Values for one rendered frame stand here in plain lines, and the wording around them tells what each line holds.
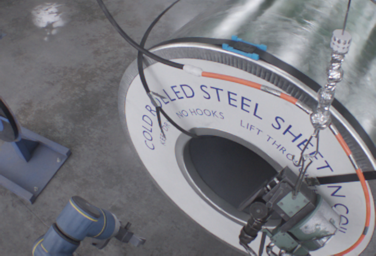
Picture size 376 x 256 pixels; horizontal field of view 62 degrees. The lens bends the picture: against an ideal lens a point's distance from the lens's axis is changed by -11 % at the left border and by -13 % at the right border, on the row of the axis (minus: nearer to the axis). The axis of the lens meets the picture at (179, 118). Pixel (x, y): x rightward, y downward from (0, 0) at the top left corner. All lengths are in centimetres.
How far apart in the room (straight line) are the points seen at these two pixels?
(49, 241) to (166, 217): 118
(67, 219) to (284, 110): 70
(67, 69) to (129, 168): 135
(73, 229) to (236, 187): 84
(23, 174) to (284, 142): 201
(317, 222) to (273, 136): 29
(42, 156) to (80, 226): 164
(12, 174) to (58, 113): 67
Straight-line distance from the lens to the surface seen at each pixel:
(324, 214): 105
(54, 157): 263
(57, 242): 111
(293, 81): 89
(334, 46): 64
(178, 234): 212
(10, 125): 212
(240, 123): 109
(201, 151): 155
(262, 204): 108
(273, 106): 97
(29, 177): 260
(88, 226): 110
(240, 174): 168
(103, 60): 336
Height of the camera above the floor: 191
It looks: 46 degrees down
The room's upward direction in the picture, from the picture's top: 6 degrees counter-clockwise
